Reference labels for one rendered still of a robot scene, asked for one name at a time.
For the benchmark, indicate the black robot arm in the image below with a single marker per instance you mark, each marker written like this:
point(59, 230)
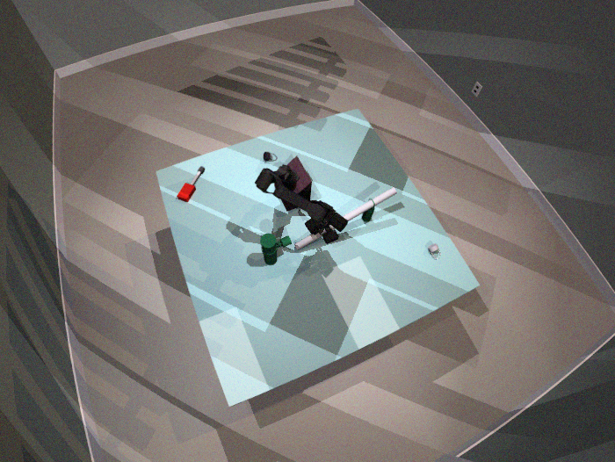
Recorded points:
point(320, 212)

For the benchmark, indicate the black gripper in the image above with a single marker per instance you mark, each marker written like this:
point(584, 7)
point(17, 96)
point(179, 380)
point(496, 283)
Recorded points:
point(331, 235)

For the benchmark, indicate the dark green cylinder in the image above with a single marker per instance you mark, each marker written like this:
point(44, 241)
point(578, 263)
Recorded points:
point(268, 243)

